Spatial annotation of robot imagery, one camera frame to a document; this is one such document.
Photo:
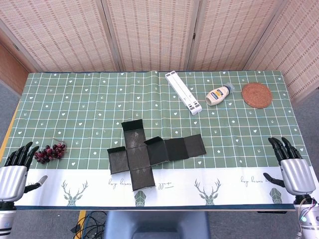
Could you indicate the mayonnaise squeeze bottle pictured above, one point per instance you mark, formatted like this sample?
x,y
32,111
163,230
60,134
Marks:
x,y
216,95

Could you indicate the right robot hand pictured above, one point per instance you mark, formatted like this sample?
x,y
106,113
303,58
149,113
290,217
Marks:
x,y
297,176

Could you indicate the red grape bunch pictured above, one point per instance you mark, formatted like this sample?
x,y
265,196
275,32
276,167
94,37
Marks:
x,y
48,152

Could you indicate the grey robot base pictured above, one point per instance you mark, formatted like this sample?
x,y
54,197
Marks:
x,y
157,224

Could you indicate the white folding stand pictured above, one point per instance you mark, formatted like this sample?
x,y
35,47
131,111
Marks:
x,y
183,93

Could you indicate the bamboo folding screen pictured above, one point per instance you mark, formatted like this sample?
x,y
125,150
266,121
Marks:
x,y
149,37

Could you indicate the black foldable cardboard box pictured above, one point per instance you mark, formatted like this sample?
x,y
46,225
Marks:
x,y
139,159

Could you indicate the round brown woven coaster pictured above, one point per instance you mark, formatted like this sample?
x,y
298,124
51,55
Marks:
x,y
256,95

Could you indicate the brown wooden door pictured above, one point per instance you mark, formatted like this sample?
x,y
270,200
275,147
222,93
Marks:
x,y
10,72

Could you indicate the green checked tablecloth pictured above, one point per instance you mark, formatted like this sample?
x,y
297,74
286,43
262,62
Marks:
x,y
74,112

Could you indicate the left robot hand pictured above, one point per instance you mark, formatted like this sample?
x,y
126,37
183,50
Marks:
x,y
12,179

